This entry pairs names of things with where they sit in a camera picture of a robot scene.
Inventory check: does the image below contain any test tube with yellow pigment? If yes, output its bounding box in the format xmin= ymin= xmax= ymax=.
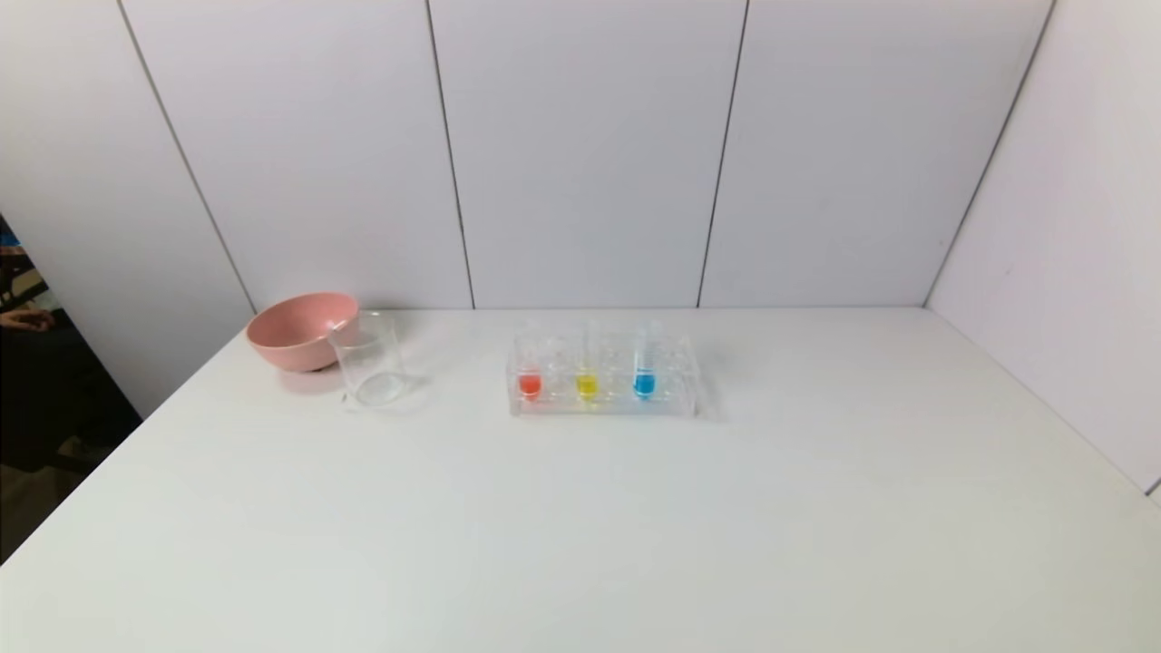
xmin=575 ymin=319 xmax=601 ymax=404

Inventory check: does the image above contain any test tube with blue pigment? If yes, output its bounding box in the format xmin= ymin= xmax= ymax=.
xmin=633 ymin=319 xmax=659 ymax=402

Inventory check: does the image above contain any clear glass beaker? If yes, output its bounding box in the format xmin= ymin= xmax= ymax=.
xmin=328 ymin=311 xmax=407 ymax=409

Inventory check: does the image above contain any clear acrylic test tube rack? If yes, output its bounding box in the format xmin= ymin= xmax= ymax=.
xmin=506 ymin=328 xmax=701 ymax=420

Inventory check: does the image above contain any test tube with red pigment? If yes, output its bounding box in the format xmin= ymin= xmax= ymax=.
xmin=517 ymin=319 xmax=545 ymax=403

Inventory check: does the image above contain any pink plastic bowl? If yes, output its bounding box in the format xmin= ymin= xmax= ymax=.
xmin=246 ymin=292 xmax=360 ymax=373

